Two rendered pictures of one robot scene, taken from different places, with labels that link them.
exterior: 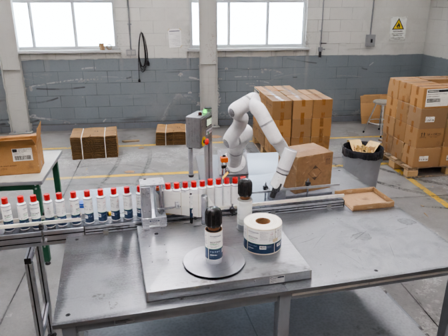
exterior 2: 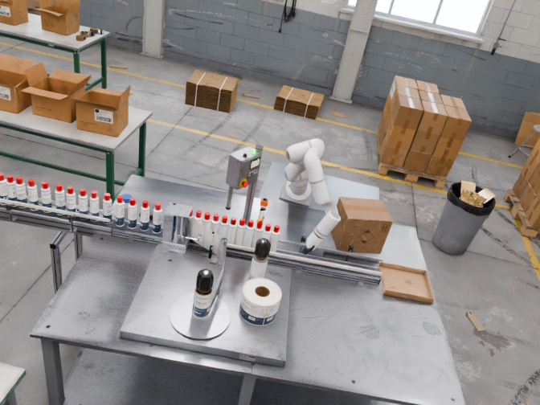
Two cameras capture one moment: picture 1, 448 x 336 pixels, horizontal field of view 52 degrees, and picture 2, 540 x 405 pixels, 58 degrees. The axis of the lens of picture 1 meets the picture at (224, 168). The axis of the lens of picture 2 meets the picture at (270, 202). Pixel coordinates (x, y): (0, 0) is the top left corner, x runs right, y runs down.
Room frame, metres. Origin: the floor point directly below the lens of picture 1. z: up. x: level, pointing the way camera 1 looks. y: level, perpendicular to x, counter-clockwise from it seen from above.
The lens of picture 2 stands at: (0.38, -0.52, 2.76)
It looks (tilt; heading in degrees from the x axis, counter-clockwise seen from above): 33 degrees down; 12
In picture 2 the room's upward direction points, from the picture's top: 12 degrees clockwise
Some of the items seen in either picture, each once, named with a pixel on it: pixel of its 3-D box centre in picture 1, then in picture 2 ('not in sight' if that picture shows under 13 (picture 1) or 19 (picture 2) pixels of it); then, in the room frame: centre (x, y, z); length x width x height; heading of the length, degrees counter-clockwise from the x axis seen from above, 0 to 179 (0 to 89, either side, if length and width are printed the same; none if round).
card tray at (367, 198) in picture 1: (363, 198); (405, 281); (2.87, -0.95, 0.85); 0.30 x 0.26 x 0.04; 104
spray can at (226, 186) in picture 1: (227, 193); (257, 236); (2.65, -0.02, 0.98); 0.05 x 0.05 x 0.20
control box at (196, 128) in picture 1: (199, 129); (243, 168); (2.69, 0.15, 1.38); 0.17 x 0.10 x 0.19; 159
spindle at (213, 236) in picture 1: (213, 234); (202, 294); (2.01, 0.05, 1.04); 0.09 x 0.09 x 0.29
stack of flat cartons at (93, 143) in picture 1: (95, 142); (211, 91); (6.46, 1.88, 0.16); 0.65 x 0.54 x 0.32; 102
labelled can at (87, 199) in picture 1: (88, 207); (120, 210); (2.45, 0.79, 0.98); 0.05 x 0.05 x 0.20
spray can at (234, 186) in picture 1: (235, 193); (265, 239); (2.65, -0.07, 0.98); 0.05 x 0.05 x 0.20
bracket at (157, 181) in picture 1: (151, 181); (178, 210); (2.44, 0.41, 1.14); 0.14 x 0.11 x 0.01; 104
